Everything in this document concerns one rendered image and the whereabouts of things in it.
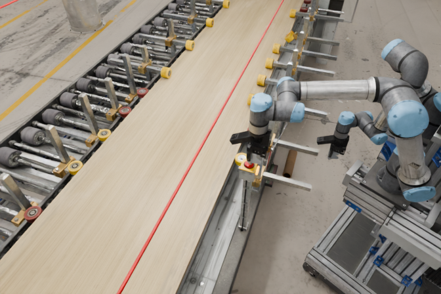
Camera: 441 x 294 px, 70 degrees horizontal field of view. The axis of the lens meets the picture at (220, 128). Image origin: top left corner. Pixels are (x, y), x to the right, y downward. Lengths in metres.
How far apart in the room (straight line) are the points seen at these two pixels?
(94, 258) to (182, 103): 1.14
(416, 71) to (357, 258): 1.33
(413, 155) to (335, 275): 1.18
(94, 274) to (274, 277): 1.33
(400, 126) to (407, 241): 0.67
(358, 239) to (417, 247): 0.86
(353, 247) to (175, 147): 1.39
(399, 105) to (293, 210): 1.74
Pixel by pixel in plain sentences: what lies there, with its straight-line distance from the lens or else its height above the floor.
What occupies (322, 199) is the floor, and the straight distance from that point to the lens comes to 2.90.
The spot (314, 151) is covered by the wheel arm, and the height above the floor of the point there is 0.86.
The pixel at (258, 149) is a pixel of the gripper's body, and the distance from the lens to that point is 1.27.
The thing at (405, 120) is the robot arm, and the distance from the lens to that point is 1.20.
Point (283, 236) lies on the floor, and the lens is 2.63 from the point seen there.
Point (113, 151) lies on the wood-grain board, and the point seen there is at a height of 0.90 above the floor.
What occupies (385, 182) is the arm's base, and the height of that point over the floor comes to 1.08.
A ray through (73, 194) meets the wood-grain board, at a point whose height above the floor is 0.90.
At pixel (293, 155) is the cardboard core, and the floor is 0.08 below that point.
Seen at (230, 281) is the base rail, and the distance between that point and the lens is 1.70.
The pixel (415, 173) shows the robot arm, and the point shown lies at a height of 1.32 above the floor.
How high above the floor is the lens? 2.29
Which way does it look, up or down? 43 degrees down
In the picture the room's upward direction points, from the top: straight up
